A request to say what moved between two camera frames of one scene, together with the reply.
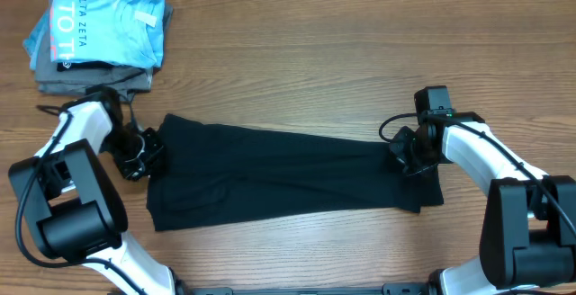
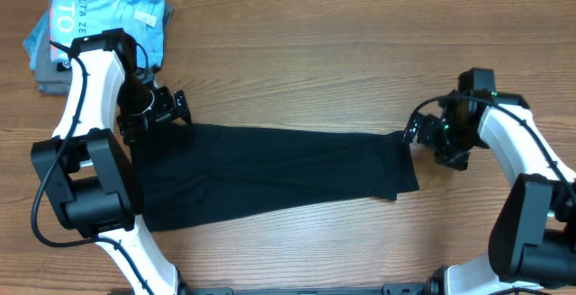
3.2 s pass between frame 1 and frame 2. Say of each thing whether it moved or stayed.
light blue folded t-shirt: stayed
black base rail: stayed
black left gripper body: moved
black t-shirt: moved
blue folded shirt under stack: stayed
